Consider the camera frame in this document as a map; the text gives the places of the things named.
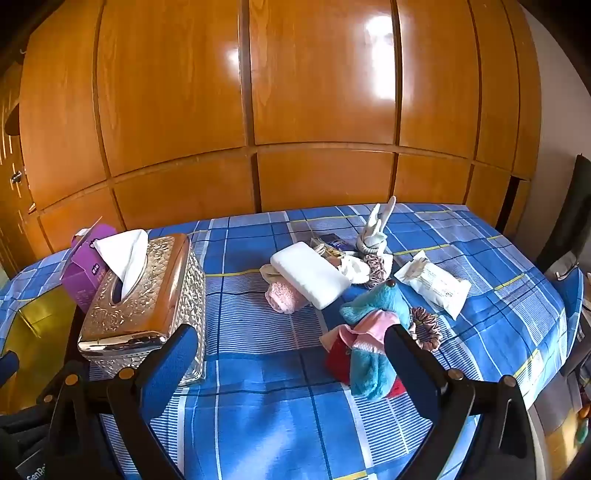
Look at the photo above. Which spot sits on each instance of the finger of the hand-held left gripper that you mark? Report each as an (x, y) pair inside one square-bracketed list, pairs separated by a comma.
[(7, 367)]

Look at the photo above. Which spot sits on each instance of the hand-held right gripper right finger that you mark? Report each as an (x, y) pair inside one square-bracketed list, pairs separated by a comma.
[(413, 374)]

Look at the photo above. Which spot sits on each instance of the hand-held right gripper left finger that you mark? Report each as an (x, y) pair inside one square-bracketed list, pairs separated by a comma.
[(171, 364)]

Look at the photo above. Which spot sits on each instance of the brown satin scrunchie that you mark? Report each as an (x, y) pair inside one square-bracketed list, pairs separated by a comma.
[(425, 340), (379, 272)]

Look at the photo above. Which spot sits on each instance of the teal plush bear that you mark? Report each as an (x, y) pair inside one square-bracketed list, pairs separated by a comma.
[(369, 369)]

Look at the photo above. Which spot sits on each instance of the gold tin tray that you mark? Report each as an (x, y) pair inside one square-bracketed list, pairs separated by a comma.
[(41, 332)]

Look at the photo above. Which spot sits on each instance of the white wet wipes pack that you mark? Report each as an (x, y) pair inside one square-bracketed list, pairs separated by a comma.
[(434, 286)]

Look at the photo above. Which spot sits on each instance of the pink dishcloth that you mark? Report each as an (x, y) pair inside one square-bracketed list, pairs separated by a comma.
[(284, 297)]

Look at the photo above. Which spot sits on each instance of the cream cloth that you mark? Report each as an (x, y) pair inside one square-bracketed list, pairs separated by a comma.
[(272, 274)]

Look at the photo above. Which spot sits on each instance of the white cloth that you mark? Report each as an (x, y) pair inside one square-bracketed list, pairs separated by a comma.
[(376, 230)]

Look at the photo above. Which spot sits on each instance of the blue tissue packet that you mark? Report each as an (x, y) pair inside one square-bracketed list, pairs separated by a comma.
[(330, 240)]

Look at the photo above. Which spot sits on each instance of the purple cardboard box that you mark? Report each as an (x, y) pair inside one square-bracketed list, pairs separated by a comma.
[(78, 277)]

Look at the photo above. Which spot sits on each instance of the white tissue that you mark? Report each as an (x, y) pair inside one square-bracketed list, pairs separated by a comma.
[(124, 258)]

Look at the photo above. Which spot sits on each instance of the wooden door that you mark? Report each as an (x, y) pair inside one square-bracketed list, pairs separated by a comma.
[(14, 207)]

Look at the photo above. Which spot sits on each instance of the metal door knob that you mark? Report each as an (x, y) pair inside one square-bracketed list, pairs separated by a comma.
[(16, 177)]

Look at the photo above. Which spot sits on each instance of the dark chair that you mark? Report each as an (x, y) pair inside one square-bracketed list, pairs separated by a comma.
[(568, 221)]

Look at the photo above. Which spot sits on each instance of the wooden wardrobe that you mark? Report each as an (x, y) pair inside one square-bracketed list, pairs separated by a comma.
[(184, 92)]

